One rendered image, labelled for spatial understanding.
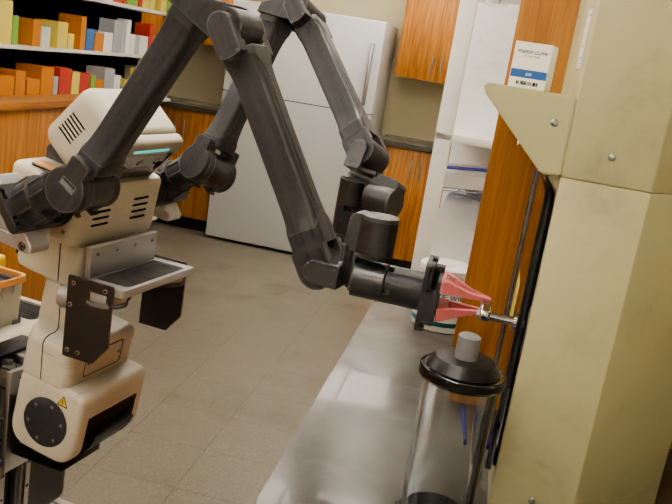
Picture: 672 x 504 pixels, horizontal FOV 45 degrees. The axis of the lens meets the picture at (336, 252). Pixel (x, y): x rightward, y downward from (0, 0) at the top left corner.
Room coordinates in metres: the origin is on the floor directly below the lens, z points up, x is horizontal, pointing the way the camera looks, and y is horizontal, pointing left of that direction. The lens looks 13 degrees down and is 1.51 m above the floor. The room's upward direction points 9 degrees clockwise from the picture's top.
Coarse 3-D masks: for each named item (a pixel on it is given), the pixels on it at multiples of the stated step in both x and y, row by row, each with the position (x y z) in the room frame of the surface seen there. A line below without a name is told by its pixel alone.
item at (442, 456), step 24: (432, 384) 0.92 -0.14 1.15; (456, 384) 0.91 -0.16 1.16; (480, 384) 0.91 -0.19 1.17; (432, 408) 0.93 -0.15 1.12; (456, 408) 0.91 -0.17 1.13; (480, 408) 0.92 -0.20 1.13; (432, 432) 0.92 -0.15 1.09; (456, 432) 0.91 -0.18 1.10; (480, 432) 0.92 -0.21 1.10; (408, 456) 0.96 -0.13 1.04; (432, 456) 0.92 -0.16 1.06; (456, 456) 0.91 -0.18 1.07; (408, 480) 0.94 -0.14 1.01; (432, 480) 0.92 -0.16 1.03; (456, 480) 0.92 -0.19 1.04
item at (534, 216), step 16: (544, 176) 1.21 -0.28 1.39; (544, 192) 1.06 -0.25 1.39; (544, 208) 1.04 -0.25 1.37; (528, 224) 1.26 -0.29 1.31; (544, 224) 1.04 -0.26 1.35; (528, 240) 1.17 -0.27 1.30; (528, 256) 1.10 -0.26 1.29; (528, 272) 1.04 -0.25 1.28; (512, 288) 1.32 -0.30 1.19; (528, 288) 1.04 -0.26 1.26; (512, 336) 1.07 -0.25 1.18; (512, 352) 1.04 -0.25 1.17; (512, 368) 1.04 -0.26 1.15; (496, 400) 1.11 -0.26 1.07; (496, 416) 1.04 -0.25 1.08; (496, 432) 1.04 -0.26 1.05
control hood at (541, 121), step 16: (496, 96) 1.05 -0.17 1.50; (512, 96) 1.04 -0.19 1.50; (528, 96) 1.04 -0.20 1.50; (544, 96) 1.04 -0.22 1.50; (560, 96) 1.04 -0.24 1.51; (512, 112) 1.04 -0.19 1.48; (528, 112) 1.04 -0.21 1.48; (544, 112) 1.04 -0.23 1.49; (560, 112) 1.03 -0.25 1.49; (512, 128) 1.05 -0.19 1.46; (528, 128) 1.04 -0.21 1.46; (544, 128) 1.04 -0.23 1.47; (560, 128) 1.03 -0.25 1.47; (528, 144) 1.04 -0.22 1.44; (544, 144) 1.04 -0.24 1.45; (560, 144) 1.03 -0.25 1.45; (544, 160) 1.04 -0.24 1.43; (560, 160) 1.03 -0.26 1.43
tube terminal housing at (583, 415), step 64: (640, 0) 1.02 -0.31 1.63; (576, 64) 1.17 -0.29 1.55; (640, 64) 1.02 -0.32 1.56; (576, 128) 1.03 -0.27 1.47; (640, 128) 1.02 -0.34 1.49; (576, 192) 1.03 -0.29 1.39; (640, 192) 1.02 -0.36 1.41; (576, 256) 1.03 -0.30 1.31; (640, 256) 1.02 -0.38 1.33; (576, 320) 1.02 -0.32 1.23; (640, 320) 1.04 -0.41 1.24; (576, 384) 1.02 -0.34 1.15; (640, 384) 1.06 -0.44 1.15; (512, 448) 1.03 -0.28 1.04; (576, 448) 1.02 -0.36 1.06; (640, 448) 1.09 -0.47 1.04
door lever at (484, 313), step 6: (480, 306) 1.11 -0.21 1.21; (486, 306) 1.11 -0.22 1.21; (480, 312) 1.09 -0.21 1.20; (486, 312) 1.09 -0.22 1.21; (492, 312) 1.09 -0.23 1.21; (480, 318) 1.09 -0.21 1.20; (486, 318) 1.08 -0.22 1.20; (492, 318) 1.09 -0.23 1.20; (498, 318) 1.08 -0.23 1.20; (504, 318) 1.08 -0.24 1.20; (510, 318) 1.08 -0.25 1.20; (510, 324) 1.08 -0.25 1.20
